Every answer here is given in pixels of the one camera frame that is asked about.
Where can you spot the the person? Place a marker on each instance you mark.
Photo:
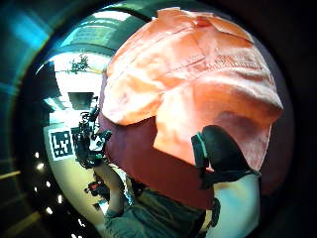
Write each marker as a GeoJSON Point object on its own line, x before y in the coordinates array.
{"type": "Point", "coordinates": [152, 218]}

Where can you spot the orange cloth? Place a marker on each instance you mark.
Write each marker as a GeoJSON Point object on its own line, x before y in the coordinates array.
{"type": "Point", "coordinates": [198, 76]}

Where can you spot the green potted plant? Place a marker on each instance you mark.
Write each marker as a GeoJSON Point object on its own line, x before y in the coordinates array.
{"type": "Point", "coordinates": [79, 64]}

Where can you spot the white marker cube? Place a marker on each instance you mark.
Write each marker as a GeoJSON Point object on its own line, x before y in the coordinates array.
{"type": "Point", "coordinates": [61, 143]}

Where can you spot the red and black wrist device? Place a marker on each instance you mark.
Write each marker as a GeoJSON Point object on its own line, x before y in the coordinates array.
{"type": "Point", "coordinates": [97, 189]}

